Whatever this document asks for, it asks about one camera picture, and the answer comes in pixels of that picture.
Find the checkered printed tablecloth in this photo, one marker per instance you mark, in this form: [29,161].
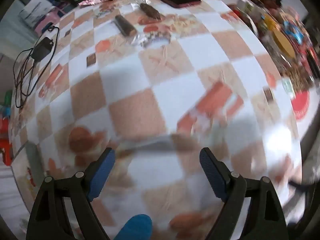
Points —
[140,87]

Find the pile of assorted snacks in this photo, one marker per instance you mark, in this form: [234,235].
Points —
[282,30]

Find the dark brown snack bar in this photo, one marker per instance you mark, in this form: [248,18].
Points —
[150,11]
[125,25]

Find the white and blue box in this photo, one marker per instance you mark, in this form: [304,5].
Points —
[35,10]

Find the person's left hand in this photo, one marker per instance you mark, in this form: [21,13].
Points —
[136,227]

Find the pink plastic stool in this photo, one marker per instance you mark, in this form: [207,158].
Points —
[51,17]

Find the clear crumpled wrapper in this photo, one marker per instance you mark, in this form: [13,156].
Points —
[150,40]

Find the red round lid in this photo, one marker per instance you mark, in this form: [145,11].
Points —
[301,105]

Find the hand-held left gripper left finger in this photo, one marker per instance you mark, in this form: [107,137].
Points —
[102,172]

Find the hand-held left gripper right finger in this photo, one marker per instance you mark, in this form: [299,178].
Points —
[212,175]

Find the black charger adapter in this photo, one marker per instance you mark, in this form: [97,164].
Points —
[42,48]

